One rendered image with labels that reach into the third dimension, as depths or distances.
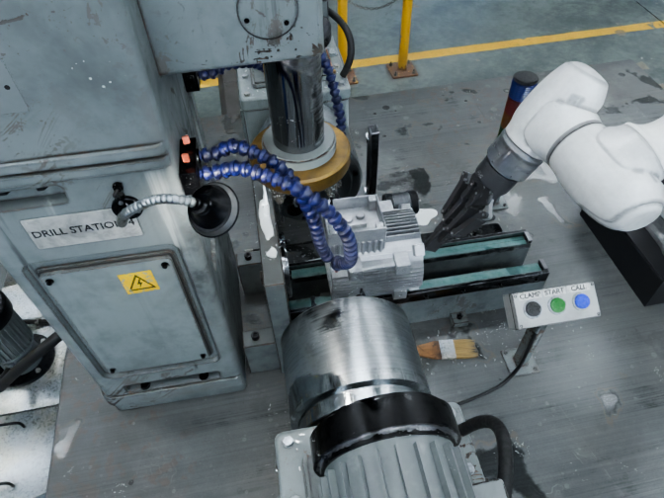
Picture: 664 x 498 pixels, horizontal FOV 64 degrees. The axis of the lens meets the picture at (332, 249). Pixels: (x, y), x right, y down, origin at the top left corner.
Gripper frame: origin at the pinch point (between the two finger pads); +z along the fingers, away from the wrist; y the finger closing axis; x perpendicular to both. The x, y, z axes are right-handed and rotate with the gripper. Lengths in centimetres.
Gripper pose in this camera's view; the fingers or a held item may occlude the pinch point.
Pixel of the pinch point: (438, 237)
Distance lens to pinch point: 112.8
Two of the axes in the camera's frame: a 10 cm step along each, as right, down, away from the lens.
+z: -4.7, 6.3, 6.2
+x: 8.7, 2.0, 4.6
